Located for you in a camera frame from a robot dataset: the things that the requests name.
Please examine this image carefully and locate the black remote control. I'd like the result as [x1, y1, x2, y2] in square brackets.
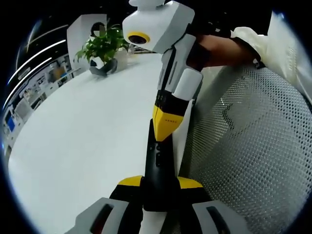
[142, 118, 180, 213]

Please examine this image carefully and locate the grey perforated chair back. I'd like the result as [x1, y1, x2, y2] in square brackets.
[180, 64, 312, 234]

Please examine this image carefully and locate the green potted plant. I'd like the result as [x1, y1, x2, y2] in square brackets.
[75, 23, 130, 77]

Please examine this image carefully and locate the ceiling light strip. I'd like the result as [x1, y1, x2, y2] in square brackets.
[7, 40, 66, 85]
[2, 57, 53, 110]

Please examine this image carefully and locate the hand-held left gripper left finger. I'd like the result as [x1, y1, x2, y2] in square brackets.
[65, 175, 145, 234]

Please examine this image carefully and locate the person's white jacket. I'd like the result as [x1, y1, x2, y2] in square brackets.
[253, 11, 312, 103]

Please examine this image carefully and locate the row of white cabinets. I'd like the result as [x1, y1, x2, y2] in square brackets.
[2, 55, 74, 138]

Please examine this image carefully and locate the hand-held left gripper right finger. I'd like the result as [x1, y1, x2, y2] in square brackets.
[165, 176, 254, 234]

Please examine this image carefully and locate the white square pillar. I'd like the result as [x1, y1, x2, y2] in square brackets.
[67, 14, 108, 72]

